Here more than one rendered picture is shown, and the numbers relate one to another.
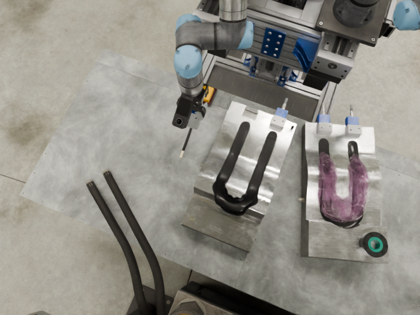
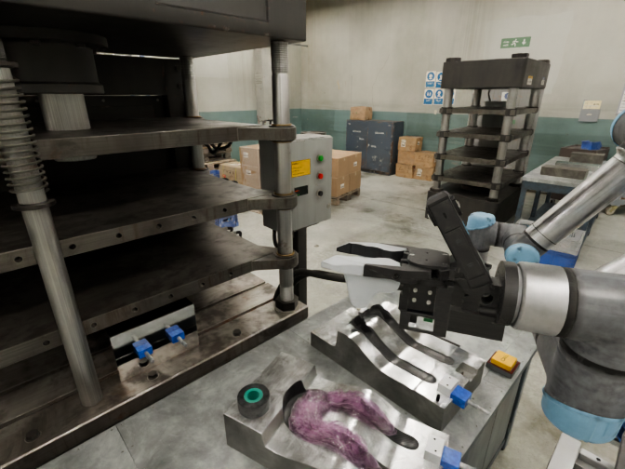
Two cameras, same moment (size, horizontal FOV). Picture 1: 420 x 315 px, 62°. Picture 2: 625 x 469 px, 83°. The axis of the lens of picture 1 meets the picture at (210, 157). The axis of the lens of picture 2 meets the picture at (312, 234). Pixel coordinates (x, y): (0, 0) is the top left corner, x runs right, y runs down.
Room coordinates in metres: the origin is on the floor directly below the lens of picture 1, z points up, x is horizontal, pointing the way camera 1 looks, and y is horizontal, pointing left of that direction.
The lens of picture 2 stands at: (0.42, -1.09, 1.64)
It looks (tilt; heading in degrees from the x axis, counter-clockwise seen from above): 21 degrees down; 111
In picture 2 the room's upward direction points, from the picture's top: straight up
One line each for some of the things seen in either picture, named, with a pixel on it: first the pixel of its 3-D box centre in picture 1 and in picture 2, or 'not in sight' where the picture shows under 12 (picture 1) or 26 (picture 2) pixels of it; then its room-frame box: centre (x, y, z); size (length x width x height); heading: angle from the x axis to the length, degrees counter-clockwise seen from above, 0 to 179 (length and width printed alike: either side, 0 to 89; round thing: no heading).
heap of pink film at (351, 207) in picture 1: (343, 184); (339, 418); (0.24, -0.46, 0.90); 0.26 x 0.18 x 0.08; 172
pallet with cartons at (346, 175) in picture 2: not in sight; (319, 174); (-1.68, 4.61, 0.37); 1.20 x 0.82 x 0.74; 167
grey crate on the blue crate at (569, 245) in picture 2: not in sight; (546, 235); (1.43, 2.96, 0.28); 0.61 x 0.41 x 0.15; 159
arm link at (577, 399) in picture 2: not in sight; (583, 375); (0.60, -0.67, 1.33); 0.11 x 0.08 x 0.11; 92
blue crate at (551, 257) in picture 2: not in sight; (541, 251); (1.43, 2.96, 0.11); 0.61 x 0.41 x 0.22; 159
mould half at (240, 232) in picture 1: (240, 172); (391, 346); (0.31, -0.11, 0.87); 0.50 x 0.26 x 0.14; 155
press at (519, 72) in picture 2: not in sight; (487, 141); (0.85, 4.53, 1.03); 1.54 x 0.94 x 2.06; 69
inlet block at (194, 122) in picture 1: (197, 109); not in sight; (0.54, 0.04, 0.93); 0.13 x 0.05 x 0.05; 155
